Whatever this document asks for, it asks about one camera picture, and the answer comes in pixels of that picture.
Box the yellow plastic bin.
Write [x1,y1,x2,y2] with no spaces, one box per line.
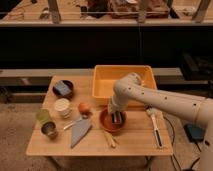
[92,65,157,106]

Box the green cup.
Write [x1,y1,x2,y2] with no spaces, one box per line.
[36,109,52,125]

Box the orange ball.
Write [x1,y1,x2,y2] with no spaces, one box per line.
[78,102,90,114]

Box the blue sponge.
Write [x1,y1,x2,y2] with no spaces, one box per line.
[55,81,70,96]

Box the metal cup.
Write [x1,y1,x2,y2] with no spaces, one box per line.
[41,122,58,139]

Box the red bowl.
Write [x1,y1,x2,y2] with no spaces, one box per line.
[99,109,126,133]

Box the black cable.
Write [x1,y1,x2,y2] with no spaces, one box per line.
[163,116,204,171]

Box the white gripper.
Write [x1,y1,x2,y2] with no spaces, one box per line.
[107,95,128,123]

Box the blue floor box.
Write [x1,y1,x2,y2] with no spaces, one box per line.
[184,124,205,142]

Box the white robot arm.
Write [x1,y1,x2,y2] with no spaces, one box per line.
[108,72,213,171]

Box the wooden table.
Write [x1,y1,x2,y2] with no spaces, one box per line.
[26,76,173,157]

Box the grey trowel spatula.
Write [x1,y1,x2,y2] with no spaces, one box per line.
[63,116,92,148]

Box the white cup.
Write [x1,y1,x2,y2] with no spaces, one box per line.
[54,98,71,118]

